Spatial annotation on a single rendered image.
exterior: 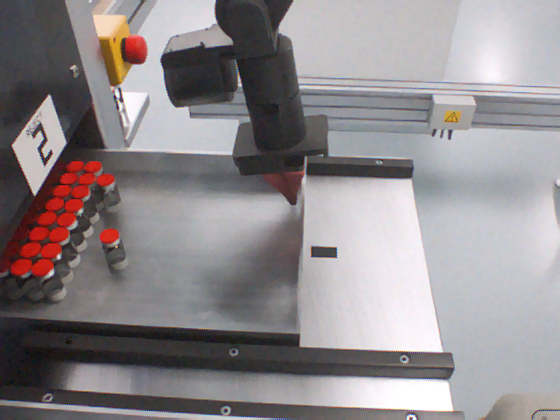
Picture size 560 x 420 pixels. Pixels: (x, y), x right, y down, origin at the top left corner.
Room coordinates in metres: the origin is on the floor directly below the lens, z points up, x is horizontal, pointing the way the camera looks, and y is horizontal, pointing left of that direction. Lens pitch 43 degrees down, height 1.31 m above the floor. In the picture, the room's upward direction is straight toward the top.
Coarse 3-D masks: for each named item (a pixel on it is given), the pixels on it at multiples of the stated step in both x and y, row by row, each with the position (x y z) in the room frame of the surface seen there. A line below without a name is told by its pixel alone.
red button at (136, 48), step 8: (128, 40) 0.63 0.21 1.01; (136, 40) 0.63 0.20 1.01; (144, 40) 0.65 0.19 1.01; (128, 48) 0.63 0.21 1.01; (136, 48) 0.63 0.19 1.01; (144, 48) 0.64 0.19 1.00; (128, 56) 0.62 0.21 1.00; (136, 56) 0.62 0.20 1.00; (144, 56) 0.63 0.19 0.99; (136, 64) 0.63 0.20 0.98
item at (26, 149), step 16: (48, 112) 0.42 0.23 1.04; (32, 128) 0.39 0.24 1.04; (48, 128) 0.41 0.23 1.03; (16, 144) 0.36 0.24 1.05; (32, 144) 0.38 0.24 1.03; (48, 144) 0.40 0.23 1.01; (64, 144) 0.43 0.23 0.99; (32, 160) 0.37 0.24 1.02; (32, 176) 0.36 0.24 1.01; (32, 192) 0.35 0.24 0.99
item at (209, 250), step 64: (128, 192) 0.48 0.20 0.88; (192, 192) 0.48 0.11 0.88; (256, 192) 0.48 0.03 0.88; (128, 256) 0.37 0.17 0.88; (192, 256) 0.37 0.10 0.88; (256, 256) 0.37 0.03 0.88; (0, 320) 0.27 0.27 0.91; (64, 320) 0.26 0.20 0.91; (128, 320) 0.28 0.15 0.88; (192, 320) 0.29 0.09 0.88; (256, 320) 0.29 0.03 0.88
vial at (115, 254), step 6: (120, 240) 0.36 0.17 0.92; (102, 246) 0.35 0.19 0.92; (108, 246) 0.35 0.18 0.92; (114, 246) 0.35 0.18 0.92; (120, 246) 0.36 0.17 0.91; (108, 252) 0.35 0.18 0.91; (114, 252) 0.35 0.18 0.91; (120, 252) 0.35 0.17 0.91; (108, 258) 0.35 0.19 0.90; (114, 258) 0.35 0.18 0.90; (120, 258) 0.35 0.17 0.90; (126, 258) 0.36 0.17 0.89; (114, 264) 0.35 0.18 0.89; (120, 264) 0.35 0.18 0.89; (126, 264) 0.35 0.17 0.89
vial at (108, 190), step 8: (104, 176) 0.45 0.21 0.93; (112, 176) 0.45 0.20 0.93; (104, 184) 0.44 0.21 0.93; (112, 184) 0.44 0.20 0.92; (104, 192) 0.44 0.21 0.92; (112, 192) 0.44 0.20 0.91; (104, 200) 0.44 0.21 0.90; (112, 200) 0.44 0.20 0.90; (120, 200) 0.45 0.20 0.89; (112, 208) 0.44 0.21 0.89; (120, 208) 0.44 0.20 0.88
